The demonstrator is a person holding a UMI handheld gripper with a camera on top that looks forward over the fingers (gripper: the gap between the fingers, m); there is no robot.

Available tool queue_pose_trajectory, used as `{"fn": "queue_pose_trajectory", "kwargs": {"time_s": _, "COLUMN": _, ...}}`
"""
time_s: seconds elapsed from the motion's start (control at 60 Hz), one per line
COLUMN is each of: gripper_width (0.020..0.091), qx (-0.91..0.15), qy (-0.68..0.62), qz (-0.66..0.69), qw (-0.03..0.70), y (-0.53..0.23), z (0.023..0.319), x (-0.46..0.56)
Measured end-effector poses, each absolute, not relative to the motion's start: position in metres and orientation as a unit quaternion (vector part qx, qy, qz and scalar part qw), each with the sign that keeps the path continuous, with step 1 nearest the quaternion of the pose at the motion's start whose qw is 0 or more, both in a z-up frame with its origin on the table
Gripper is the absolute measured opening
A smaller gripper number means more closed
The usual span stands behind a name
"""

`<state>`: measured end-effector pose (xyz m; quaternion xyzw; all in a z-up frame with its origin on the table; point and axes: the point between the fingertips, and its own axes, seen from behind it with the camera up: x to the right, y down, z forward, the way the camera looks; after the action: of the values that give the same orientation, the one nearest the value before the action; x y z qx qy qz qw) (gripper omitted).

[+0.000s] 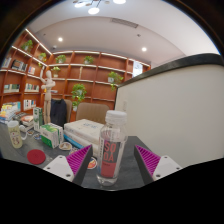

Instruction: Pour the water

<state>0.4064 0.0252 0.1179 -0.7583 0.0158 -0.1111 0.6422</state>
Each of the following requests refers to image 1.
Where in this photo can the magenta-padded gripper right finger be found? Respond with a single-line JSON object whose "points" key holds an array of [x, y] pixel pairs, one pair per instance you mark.
{"points": [[149, 160]]}

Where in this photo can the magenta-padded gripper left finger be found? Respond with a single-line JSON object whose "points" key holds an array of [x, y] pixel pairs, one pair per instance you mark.
{"points": [[77, 160]]}

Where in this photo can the clear bottle with red label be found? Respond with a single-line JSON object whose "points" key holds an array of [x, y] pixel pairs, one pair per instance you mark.
{"points": [[111, 156]]}

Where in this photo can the small oval sticker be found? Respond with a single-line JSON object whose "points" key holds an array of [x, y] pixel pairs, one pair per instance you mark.
{"points": [[37, 136], [65, 146], [92, 163]]}

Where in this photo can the blue-edged book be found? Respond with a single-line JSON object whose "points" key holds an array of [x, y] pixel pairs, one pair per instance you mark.
{"points": [[74, 142]]}

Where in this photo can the green and white box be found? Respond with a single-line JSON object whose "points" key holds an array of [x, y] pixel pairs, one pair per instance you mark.
{"points": [[51, 135]]}

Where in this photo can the flat round red coaster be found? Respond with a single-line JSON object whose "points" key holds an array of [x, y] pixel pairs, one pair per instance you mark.
{"points": [[36, 156]]}

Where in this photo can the tan upholstered chair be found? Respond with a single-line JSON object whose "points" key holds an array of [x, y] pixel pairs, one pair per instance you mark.
{"points": [[91, 112]]}

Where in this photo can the chair with dark jacket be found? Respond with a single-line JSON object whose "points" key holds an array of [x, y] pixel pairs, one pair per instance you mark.
{"points": [[58, 112]]}

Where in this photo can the tall green and white carton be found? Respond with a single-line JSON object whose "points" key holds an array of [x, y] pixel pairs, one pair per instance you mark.
{"points": [[37, 119]]}

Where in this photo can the white partition with dark top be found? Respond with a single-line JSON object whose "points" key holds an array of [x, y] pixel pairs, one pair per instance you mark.
{"points": [[176, 110]]}

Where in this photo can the stack of dark books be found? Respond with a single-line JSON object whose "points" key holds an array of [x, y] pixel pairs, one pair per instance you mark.
{"points": [[25, 120]]}

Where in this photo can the yellow striped white mug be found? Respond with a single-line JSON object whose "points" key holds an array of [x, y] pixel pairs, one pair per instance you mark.
{"points": [[15, 135]]}

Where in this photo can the wooden artist mannequin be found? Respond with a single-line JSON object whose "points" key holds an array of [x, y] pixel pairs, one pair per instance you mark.
{"points": [[48, 96]]}

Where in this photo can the wooden shelf unit with books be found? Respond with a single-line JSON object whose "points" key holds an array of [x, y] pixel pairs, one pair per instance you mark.
{"points": [[96, 86]]}

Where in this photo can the recessed ceiling spotlight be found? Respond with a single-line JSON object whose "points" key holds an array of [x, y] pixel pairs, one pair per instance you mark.
{"points": [[60, 39], [144, 49]]}

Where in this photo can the ceiling air vent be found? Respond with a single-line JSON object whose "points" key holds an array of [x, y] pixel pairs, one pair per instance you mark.
{"points": [[124, 22]]}

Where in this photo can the branched ceiling lamp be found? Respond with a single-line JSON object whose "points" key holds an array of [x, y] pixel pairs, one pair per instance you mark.
{"points": [[93, 10]]}

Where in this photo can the white wall switch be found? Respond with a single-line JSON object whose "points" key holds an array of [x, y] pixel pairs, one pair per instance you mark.
{"points": [[124, 106]]}

